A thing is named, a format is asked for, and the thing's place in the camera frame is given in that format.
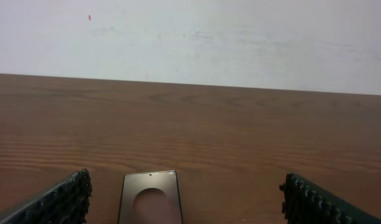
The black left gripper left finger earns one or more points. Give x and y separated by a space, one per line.
66 202

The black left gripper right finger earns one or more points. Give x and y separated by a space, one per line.
307 203

